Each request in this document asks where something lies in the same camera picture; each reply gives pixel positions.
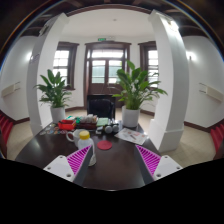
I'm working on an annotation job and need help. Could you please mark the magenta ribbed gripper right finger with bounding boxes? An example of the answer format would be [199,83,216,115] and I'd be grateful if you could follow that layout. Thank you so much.
[134,145,182,184]

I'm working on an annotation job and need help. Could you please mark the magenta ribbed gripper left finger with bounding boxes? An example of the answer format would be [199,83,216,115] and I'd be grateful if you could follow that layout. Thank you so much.
[44,146,93,186]

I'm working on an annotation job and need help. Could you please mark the clear bottle with yellow cap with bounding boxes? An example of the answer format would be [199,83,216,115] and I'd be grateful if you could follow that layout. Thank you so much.
[78,130,96,166]

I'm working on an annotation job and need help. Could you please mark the white ceramic mug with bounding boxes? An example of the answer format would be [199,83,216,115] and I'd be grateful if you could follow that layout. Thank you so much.
[66,129,81,146]

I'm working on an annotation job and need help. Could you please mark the white printed paper sheet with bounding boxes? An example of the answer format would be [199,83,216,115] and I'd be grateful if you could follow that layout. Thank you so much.
[116,128,147,145]

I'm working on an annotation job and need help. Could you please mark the red round coaster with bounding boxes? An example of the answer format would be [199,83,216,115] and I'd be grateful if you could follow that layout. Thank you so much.
[97,140,112,150]

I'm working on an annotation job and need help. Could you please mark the red box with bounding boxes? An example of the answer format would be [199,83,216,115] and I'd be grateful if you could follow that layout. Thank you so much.
[58,120,76,130]

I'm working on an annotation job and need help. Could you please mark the box of packaged snacks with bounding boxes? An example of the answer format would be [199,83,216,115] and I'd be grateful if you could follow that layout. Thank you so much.
[75,114,98,130]

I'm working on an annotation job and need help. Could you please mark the silver round cans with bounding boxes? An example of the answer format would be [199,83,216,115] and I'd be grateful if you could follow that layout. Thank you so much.
[104,124,119,134]

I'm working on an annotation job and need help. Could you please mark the green book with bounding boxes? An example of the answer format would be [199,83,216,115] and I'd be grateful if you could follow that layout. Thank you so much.
[96,118,109,127]

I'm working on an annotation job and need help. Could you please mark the black office chair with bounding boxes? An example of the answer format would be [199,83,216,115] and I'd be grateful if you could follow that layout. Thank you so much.
[87,94,115,119]

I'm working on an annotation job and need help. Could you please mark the left potted green plant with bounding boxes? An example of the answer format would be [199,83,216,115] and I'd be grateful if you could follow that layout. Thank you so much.
[35,69,71,124]

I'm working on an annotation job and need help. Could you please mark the potted green plant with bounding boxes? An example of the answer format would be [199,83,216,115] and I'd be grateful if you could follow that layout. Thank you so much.
[35,69,71,124]
[114,61,166,128]

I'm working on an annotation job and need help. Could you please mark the right potted green plant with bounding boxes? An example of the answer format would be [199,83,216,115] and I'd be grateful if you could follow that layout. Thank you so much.
[114,61,166,128]

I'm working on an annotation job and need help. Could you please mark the dark wooden double door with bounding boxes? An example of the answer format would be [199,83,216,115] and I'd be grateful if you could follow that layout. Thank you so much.
[84,41,131,102]

